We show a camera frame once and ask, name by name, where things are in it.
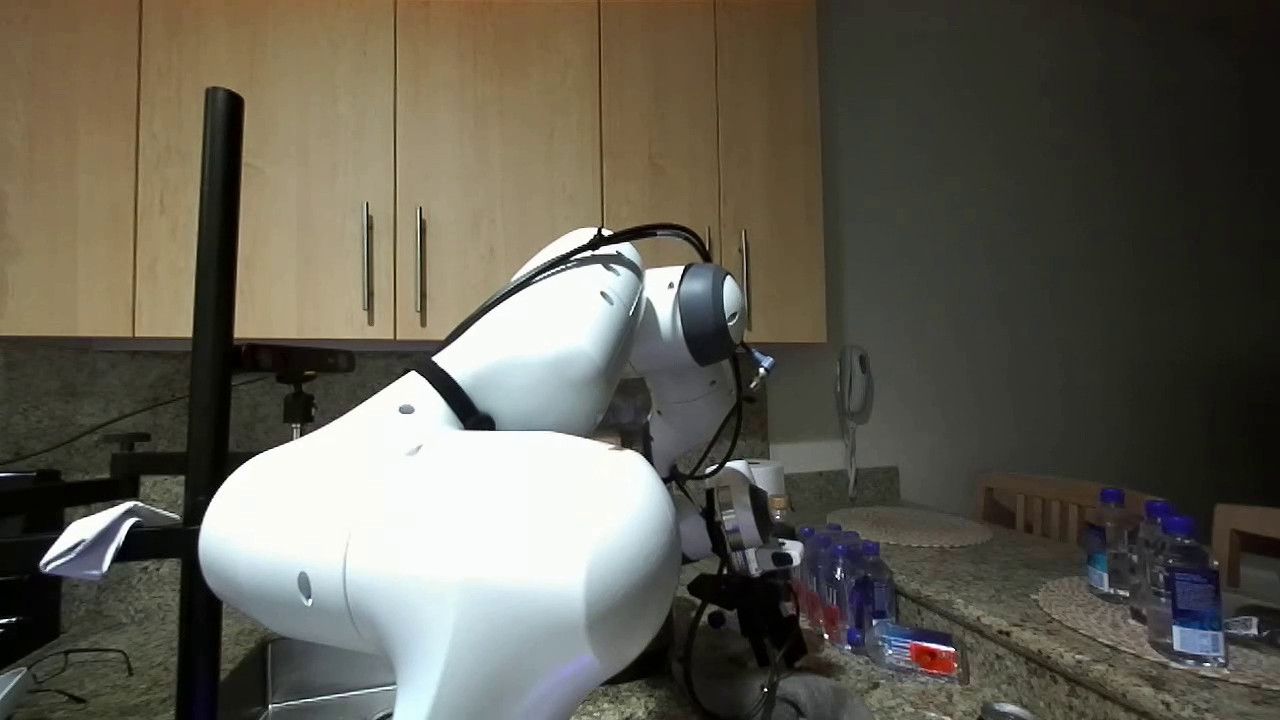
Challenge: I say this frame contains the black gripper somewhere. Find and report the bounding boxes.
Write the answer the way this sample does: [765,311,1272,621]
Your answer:
[688,564,815,681]

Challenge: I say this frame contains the black camera tripod mount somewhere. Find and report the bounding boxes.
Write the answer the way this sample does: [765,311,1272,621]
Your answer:
[237,339,362,441]

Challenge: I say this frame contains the blue label water bottle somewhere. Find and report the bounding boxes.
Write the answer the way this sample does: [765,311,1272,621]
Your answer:
[1077,483,1136,599]
[1127,497,1183,631]
[1156,513,1234,674]

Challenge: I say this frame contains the metal cabinet bar handle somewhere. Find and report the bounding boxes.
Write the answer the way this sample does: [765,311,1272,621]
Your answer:
[411,202,437,332]
[362,202,380,332]
[731,227,757,325]

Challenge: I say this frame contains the red white packet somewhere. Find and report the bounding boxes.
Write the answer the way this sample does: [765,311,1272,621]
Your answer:
[865,621,968,684]

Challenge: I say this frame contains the grey towel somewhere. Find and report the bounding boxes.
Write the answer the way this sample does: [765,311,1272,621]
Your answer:
[664,596,871,720]

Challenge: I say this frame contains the white folded paper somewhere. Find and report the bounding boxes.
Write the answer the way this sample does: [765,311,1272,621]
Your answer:
[35,497,183,590]

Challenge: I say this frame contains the light wooden wall cabinet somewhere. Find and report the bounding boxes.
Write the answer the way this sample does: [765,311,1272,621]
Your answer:
[0,0,834,347]

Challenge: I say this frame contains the white wall phone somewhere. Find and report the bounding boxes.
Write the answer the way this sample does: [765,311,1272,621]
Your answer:
[834,346,875,505]

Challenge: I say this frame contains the black vertical stand pole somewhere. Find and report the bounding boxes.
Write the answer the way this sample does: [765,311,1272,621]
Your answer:
[178,84,247,720]

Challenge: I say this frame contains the round woven placemat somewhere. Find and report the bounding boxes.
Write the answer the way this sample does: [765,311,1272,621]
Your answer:
[1031,573,1280,691]

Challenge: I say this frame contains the light wooden chair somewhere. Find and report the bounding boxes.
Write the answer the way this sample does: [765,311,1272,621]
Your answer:
[977,471,1136,547]
[1209,502,1280,594]

